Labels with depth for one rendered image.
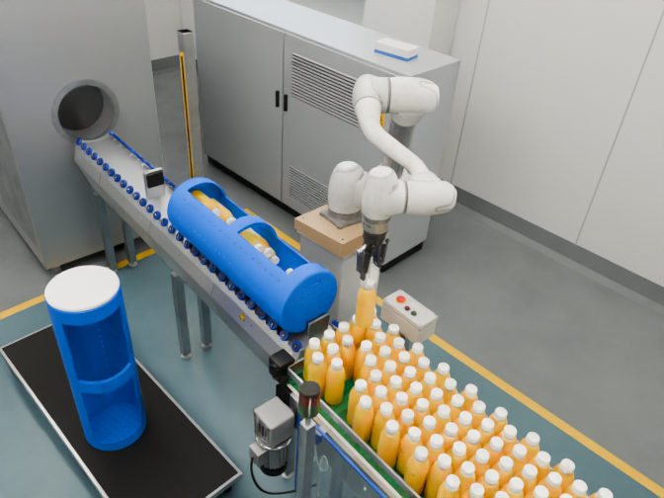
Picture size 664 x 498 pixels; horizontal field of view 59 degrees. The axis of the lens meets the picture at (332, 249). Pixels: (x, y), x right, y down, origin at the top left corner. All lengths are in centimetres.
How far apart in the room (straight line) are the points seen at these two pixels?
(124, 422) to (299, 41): 255
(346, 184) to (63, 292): 126
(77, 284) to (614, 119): 339
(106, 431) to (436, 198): 203
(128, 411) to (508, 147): 325
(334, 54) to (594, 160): 193
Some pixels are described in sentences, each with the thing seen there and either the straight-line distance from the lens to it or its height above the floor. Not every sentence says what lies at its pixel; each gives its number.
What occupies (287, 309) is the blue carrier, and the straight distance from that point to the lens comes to 221.
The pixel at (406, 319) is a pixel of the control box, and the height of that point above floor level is 108.
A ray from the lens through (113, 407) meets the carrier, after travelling 324.
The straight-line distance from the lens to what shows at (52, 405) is 335.
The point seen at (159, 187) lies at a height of 98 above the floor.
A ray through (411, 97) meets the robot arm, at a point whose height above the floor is 180.
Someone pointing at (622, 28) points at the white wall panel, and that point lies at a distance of 426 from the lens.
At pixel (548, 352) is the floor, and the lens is 398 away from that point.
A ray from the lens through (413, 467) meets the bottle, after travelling 191.
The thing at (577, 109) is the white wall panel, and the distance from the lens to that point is 445.
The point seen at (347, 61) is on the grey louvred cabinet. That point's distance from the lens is 381.
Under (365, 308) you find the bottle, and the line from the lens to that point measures 208.
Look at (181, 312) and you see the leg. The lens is 335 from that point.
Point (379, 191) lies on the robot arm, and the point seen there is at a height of 171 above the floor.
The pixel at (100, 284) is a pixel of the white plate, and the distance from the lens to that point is 254.
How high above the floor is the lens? 260
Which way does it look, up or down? 36 degrees down
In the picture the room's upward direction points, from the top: 5 degrees clockwise
